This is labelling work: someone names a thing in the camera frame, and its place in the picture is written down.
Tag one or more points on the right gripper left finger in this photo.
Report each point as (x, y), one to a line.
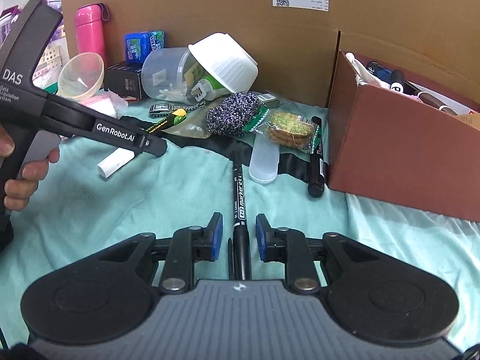
(184, 249)

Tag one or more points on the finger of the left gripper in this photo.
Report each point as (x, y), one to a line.
(128, 136)

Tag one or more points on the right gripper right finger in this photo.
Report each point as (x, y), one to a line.
(297, 252)

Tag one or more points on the black marker pen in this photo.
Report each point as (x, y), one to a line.
(239, 254)

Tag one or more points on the metal scouring ball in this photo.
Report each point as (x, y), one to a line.
(233, 114)

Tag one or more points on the white permanent marker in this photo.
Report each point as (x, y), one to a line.
(397, 81)

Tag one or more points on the person's left hand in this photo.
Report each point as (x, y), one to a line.
(19, 191)

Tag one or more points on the white chalk stick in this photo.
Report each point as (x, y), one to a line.
(114, 161)

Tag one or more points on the pink white plastic packet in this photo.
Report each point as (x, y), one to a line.
(107, 103)

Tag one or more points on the silver wrist watch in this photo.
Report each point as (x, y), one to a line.
(161, 109)

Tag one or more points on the black small box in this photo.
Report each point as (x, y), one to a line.
(125, 80)

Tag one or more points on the mint green towel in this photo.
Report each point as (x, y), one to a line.
(75, 212)

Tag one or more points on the translucent plastic bowl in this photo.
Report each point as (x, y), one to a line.
(81, 77)

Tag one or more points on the thick black marker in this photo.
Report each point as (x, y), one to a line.
(317, 167)

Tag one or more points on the clear plastic jar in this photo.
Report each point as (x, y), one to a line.
(170, 74)

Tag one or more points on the olive foil sachet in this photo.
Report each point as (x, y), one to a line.
(193, 126)

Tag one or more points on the translucent toothbrush case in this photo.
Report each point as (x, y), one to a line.
(264, 160)

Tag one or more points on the blue floss box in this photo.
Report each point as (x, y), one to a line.
(137, 46)

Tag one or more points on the green white plug gadget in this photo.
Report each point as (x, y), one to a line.
(208, 89)

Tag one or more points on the pink thermos bottle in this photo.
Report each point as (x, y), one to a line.
(89, 33)

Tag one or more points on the biscuit packet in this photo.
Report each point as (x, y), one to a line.
(290, 130)

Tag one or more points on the white ribbed bowl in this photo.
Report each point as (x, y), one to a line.
(224, 59)

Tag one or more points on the dark red shoebox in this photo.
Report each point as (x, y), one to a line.
(391, 148)

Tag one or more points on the small green white box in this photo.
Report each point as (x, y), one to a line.
(268, 100)

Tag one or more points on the pink white cloth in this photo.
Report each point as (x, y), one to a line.
(364, 75)

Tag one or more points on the dark blue phone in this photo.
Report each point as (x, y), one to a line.
(379, 71)

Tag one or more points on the brown leather roll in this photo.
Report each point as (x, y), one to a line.
(435, 102)

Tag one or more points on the large cardboard box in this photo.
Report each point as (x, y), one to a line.
(294, 42)

